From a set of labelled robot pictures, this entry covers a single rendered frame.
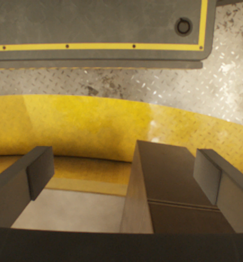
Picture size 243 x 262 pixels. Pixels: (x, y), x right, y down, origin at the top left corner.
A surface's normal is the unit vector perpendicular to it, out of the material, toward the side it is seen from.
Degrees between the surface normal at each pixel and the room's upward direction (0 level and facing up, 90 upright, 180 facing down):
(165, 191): 90
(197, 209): 90
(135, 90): 0
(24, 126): 0
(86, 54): 0
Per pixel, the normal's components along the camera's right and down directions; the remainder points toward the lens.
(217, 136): -0.02, 0.26
